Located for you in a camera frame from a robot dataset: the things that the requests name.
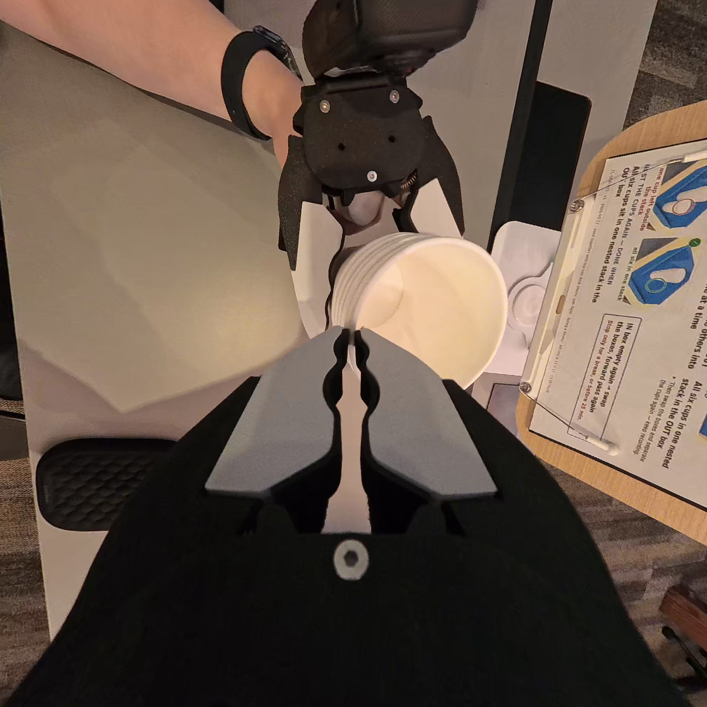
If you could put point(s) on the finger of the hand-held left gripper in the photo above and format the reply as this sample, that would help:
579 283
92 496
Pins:
436 215
317 248

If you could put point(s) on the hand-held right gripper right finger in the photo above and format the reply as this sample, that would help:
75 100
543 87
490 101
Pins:
425 436

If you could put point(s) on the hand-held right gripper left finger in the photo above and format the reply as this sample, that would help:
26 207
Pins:
281 436

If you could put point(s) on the white green-banded paper cup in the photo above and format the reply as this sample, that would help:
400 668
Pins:
442 309

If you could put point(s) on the person's left forearm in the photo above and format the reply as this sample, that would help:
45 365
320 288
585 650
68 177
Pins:
138 44

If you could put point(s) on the person's left hand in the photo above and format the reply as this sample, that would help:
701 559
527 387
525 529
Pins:
276 99

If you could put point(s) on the black wrist watch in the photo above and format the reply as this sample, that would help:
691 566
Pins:
232 83

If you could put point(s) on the wooden document stand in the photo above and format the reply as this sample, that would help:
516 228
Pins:
580 467

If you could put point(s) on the printed instruction sheet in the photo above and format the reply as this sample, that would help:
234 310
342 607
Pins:
635 359

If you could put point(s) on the wooden beam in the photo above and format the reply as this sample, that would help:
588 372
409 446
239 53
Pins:
685 613

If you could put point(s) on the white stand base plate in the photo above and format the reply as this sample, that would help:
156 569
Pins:
519 259

